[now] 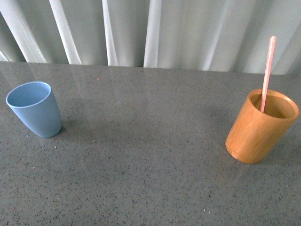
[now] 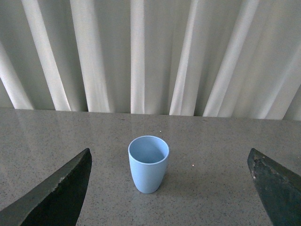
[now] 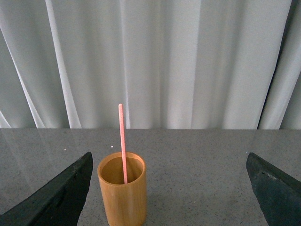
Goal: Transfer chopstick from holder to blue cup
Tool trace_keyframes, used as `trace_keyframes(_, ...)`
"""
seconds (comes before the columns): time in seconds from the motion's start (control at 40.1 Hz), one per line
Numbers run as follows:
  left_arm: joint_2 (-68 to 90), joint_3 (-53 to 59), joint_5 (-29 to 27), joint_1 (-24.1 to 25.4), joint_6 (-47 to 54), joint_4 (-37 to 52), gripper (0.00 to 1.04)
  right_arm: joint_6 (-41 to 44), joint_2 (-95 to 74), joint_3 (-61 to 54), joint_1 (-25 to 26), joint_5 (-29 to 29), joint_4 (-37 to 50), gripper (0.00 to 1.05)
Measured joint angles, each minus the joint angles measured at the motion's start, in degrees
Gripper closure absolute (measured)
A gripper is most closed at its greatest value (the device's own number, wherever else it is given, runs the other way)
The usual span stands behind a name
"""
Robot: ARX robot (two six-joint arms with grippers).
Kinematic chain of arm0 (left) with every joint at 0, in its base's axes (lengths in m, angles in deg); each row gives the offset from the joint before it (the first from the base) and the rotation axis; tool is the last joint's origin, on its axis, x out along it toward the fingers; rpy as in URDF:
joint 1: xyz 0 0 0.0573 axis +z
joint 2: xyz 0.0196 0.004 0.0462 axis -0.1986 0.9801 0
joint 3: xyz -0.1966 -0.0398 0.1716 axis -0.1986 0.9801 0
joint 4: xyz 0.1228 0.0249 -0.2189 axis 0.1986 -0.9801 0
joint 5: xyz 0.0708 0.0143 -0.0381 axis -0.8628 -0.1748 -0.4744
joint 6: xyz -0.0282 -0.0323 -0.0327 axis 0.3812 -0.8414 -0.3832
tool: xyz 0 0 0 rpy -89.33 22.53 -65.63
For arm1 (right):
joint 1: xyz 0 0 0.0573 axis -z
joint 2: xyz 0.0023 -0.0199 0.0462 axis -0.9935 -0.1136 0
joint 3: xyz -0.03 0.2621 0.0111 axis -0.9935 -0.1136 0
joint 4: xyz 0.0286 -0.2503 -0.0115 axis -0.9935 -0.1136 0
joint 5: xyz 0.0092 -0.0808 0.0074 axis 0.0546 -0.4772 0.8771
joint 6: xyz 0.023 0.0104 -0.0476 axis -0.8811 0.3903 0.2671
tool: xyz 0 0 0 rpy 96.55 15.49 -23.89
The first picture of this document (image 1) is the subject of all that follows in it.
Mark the blue plastic cup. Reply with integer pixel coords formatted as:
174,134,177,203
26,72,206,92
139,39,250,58
6,81,62,138

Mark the bamboo chopstick holder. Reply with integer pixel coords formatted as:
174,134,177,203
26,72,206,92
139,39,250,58
225,89,300,164

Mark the pink chopstick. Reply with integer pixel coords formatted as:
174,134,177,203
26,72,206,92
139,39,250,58
261,36,277,113

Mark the white curtain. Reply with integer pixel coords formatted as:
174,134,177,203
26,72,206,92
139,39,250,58
0,0,301,75

